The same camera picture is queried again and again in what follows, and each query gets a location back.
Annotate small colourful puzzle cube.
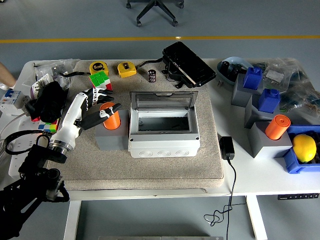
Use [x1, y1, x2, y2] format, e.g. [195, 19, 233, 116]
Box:
[37, 118, 61, 133]

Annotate large colourful puzzle cube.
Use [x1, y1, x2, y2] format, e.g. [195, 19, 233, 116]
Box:
[88, 71, 113, 92]

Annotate yellow lemon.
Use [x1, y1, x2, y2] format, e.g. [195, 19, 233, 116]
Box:
[291, 134, 318, 164]

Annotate orange cylinder battery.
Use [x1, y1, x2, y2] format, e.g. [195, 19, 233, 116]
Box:
[265, 114, 292, 141]
[99, 101, 122, 131]

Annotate blue plastic bin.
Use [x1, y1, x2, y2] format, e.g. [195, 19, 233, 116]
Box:
[282, 124, 320, 175]

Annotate blue plastic block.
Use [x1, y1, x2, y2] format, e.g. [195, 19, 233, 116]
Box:
[242, 66, 263, 90]
[257, 88, 281, 113]

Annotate light blue bowl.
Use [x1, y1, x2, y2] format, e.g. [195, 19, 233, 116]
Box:
[216, 56, 255, 86]

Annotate yellow tape measure round label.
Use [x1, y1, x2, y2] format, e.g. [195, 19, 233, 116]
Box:
[89, 61, 111, 76]

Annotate grey-brown fabric mat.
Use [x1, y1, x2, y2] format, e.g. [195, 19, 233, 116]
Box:
[44, 59, 225, 192]

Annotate white power strip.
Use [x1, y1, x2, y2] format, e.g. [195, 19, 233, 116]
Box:
[8, 117, 51, 178]

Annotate black table control panel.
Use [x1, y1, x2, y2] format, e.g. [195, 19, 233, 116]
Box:
[277, 192, 320, 201]

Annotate black adapter cord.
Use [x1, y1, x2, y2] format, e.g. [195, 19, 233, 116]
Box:
[203, 158, 247, 240]

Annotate white blue circuit breaker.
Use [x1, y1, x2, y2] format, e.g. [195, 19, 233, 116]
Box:
[0, 88, 32, 117]

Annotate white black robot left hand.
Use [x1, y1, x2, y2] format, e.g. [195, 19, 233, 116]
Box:
[49, 87, 123, 150]

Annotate clear bags of parts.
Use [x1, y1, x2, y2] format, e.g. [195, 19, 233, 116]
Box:
[249, 57, 320, 126]

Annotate white junction box clear lid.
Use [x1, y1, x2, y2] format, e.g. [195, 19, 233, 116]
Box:
[127, 90, 201, 159]

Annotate black power adapter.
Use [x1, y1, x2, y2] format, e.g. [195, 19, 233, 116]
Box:
[218, 136, 236, 161]

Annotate black zip case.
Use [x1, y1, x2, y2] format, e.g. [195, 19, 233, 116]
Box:
[137, 41, 217, 89]

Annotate grey holder block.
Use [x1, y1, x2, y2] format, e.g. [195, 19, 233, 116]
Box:
[247, 121, 293, 159]
[230, 73, 265, 108]
[244, 93, 281, 130]

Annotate clear bags of hardware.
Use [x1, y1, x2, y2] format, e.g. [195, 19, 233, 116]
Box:
[22, 58, 81, 101]

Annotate white table leg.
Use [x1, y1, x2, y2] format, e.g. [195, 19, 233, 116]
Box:
[63, 199, 82, 240]
[245, 195, 268, 240]

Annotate black tape measure strap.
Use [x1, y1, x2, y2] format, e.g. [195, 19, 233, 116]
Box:
[57, 71, 91, 77]

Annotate yellow tape measure square label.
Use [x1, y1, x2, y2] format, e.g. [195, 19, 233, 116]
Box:
[117, 61, 138, 79]

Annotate black office chair base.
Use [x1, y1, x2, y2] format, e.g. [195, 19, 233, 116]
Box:
[125, 0, 185, 28]

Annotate grey block with round hole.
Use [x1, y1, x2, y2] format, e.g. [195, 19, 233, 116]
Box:
[95, 109, 130, 151]

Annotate black folded cloth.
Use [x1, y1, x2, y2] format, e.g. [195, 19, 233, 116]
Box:
[24, 81, 66, 123]

